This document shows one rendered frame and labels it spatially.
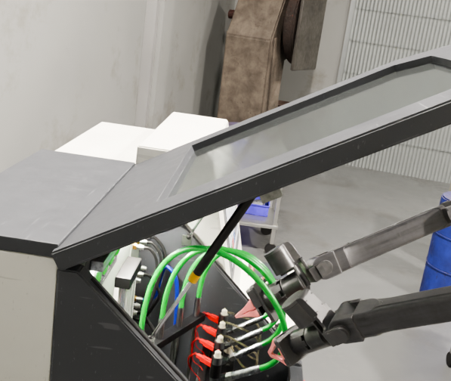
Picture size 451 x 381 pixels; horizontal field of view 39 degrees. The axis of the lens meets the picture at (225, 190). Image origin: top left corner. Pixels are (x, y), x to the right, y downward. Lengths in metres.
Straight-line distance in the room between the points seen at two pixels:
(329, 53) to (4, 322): 8.64
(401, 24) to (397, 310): 8.47
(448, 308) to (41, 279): 0.75
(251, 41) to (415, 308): 7.03
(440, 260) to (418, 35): 5.00
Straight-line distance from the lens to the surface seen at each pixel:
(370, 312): 1.27
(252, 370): 1.54
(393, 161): 9.76
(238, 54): 8.18
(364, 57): 9.60
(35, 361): 1.35
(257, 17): 8.21
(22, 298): 1.30
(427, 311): 1.23
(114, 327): 1.27
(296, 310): 1.33
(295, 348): 1.41
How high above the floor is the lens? 1.95
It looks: 15 degrees down
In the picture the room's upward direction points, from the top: 8 degrees clockwise
